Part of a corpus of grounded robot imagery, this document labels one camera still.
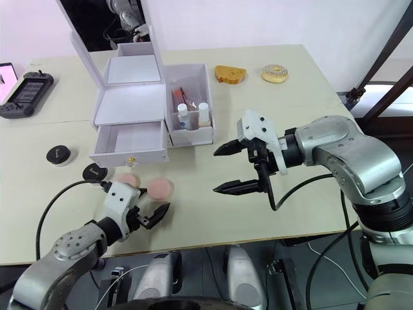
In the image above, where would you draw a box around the toast bread slice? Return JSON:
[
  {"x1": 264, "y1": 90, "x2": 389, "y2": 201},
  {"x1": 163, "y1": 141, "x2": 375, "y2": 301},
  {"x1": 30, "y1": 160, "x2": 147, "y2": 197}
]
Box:
[{"x1": 214, "y1": 65, "x2": 248, "y2": 85}]

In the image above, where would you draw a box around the black handheld controller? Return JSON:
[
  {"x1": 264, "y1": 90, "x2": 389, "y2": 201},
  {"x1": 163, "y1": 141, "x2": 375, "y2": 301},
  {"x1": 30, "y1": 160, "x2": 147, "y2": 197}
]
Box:
[{"x1": 0, "y1": 70, "x2": 54, "y2": 119}]

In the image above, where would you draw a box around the white organizer side compartment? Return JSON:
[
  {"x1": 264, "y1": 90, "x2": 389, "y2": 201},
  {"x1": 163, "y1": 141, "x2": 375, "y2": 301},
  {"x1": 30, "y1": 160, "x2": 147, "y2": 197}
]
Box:
[{"x1": 163, "y1": 63, "x2": 216, "y2": 147}]

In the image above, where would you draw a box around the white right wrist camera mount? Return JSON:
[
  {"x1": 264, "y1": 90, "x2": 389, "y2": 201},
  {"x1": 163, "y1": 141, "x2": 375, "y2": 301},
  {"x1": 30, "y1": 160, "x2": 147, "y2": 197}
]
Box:
[{"x1": 236, "y1": 108, "x2": 290, "y2": 177}]

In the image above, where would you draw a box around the beige bottle with white cap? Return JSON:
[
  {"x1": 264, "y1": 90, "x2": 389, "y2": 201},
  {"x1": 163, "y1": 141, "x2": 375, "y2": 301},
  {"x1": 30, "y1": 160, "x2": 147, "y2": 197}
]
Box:
[{"x1": 197, "y1": 102, "x2": 212, "y2": 128}]

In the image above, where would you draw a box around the dark brown frame bar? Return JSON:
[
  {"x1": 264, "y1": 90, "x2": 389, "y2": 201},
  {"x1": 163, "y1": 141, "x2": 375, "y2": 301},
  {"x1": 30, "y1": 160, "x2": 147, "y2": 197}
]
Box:
[{"x1": 357, "y1": 0, "x2": 413, "y2": 130}]

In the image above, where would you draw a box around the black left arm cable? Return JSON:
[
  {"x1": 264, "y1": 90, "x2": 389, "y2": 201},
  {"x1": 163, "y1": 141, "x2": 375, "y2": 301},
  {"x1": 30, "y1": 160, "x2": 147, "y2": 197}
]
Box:
[{"x1": 35, "y1": 180, "x2": 111, "y2": 261}]

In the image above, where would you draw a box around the tablet with pink screen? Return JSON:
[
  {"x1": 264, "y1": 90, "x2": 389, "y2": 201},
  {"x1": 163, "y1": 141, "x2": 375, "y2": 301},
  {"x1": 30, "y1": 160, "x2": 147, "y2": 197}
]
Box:
[{"x1": 0, "y1": 62, "x2": 19, "y2": 101}]

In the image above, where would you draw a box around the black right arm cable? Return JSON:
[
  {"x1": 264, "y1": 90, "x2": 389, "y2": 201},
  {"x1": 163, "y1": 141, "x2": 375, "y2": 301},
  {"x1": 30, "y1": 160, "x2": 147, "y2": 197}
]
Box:
[{"x1": 265, "y1": 166, "x2": 361, "y2": 310}]

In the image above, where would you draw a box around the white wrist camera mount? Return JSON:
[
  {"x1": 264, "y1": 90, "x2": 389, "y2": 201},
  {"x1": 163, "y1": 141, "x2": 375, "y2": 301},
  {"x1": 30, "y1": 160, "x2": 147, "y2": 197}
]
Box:
[
  {"x1": 236, "y1": 108, "x2": 290, "y2": 177},
  {"x1": 102, "y1": 180, "x2": 143, "y2": 243}
]

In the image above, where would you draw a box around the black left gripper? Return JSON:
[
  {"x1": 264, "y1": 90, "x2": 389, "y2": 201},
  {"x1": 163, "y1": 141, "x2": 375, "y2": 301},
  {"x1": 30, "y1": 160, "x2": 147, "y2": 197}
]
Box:
[{"x1": 127, "y1": 186, "x2": 171, "y2": 231}]

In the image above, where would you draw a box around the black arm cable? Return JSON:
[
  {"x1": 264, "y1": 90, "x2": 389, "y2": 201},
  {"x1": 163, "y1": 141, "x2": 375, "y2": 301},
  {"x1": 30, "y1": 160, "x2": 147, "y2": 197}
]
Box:
[
  {"x1": 265, "y1": 166, "x2": 361, "y2": 310},
  {"x1": 35, "y1": 180, "x2": 111, "y2": 261}
]

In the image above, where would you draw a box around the silver robot leg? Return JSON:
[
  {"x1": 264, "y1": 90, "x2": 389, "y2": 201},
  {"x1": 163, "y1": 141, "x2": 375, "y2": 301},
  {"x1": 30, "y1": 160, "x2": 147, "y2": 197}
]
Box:
[
  {"x1": 225, "y1": 245, "x2": 269, "y2": 310},
  {"x1": 133, "y1": 251, "x2": 183, "y2": 302}
]

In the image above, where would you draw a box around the black clamp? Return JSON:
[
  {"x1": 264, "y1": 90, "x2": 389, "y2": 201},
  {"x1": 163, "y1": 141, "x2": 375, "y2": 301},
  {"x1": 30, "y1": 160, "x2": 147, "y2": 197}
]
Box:
[{"x1": 346, "y1": 86, "x2": 366, "y2": 105}]

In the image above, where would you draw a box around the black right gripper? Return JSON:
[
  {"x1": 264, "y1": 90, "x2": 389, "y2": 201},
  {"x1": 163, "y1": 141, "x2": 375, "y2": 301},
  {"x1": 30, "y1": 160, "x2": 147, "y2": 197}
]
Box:
[{"x1": 212, "y1": 138, "x2": 279, "y2": 196}]

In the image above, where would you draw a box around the silver robot torso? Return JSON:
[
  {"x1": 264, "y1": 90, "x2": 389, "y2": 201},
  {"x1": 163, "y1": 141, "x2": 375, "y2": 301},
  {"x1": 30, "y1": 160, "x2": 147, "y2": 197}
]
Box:
[{"x1": 363, "y1": 232, "x2": 413, "y2": 310}]

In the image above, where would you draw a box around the pink round makeup sponge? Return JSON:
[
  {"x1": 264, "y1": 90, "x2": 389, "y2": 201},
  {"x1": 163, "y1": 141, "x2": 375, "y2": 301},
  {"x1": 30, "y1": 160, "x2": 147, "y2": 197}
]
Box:
[
  {"x1": 146, "y1": 178, "x2": 176, "y2": 202},
  {"x1": 115, "y1": 173, "x2": 141, "y2": 189}
]

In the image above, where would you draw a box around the glazed donut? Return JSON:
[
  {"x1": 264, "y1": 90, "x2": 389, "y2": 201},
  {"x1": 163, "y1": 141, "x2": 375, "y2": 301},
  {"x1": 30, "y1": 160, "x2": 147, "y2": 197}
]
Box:
[{"x1": 261, "y1": 63, "x2": 290, "y2": 83}]

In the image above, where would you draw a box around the white mirrored makeup organizer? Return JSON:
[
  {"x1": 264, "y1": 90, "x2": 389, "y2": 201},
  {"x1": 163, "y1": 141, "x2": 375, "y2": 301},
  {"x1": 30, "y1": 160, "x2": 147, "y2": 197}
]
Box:
[{"x1": 56, "y1": 0, "x2": 169, "y2": 167}]

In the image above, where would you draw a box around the white organizer drawer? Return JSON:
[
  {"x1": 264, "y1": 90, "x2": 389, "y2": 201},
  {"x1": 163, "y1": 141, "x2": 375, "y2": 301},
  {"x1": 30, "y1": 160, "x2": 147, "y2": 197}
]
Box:
[{"x1": 89, "y1": 121, "x2": 169, "y2": 167}]

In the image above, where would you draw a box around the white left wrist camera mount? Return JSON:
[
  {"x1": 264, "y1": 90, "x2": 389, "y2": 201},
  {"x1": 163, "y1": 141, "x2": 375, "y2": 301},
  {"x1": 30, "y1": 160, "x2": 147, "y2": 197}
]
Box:
[{"x1": 102, "y1": 180, "x2": 143, "y2": 243}]

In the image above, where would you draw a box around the white floor cable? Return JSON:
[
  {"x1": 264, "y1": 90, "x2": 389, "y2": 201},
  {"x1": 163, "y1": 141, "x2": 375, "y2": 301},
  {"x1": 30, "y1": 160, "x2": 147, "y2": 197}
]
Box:
[{"x1": 307, "y1": 241, "x2": 356, "y2": 292}]

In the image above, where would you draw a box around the clear bottle with white cap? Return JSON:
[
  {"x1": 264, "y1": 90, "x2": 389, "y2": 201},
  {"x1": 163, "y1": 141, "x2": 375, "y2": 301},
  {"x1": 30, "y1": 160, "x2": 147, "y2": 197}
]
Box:
[{"x1": 176, "y1": 103, "x2": 192, "y2": 131}]

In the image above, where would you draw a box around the bagged makeup brush set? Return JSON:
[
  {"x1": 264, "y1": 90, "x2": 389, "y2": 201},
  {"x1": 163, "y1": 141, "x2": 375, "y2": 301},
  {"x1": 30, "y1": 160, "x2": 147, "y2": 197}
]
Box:
[{"x1": 170, "y1": 79, "x2": 200, "y2": 112}]

